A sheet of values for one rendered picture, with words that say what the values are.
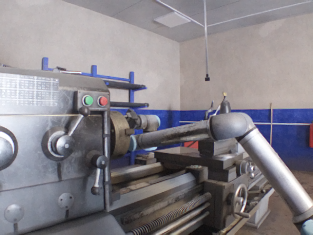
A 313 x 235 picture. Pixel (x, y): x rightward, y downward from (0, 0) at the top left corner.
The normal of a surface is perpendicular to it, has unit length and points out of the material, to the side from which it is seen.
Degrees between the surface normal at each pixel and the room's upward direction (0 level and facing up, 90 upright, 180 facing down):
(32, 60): 90
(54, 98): 90
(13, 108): 90
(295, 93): 90
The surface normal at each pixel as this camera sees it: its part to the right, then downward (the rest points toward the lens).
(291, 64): -0.68, 0.00
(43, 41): 0.73, 0.00
